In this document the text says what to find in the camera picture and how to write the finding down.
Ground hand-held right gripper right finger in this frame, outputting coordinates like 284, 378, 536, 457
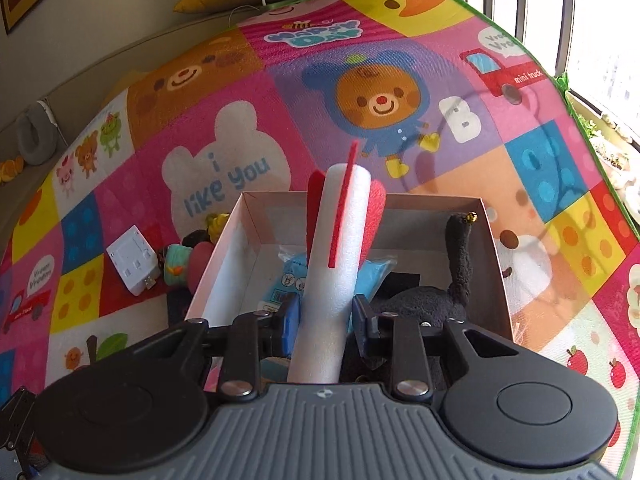
350, 294, 506, 401

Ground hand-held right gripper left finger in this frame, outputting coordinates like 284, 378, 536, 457
160, 292, 303, 401

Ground blue white wet wipes pack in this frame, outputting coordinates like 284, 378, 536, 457
257, 254, 397, 322

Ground black plush toy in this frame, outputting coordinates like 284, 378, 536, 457
345, 212, 478, 386

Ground white foam rocket red fins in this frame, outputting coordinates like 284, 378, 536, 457
286, 141, 388, 386

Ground pink cardboard box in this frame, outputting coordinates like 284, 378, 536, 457
184, 190, 516, 386

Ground orange round objects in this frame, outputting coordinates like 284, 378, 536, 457
0, 156, 25, 182

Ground colourful plush toy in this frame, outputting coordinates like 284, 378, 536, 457
157, 212, 232, 293

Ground white power adapter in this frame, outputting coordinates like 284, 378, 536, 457
106, 226, 162, 297

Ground colourful cartoon play mat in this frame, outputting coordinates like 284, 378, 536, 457
0, 0, 640, 480

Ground grey neck pillow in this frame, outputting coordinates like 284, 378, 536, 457
15, 100, 57, 166

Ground dark window frame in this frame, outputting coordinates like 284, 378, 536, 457
465, 0, 640, 113

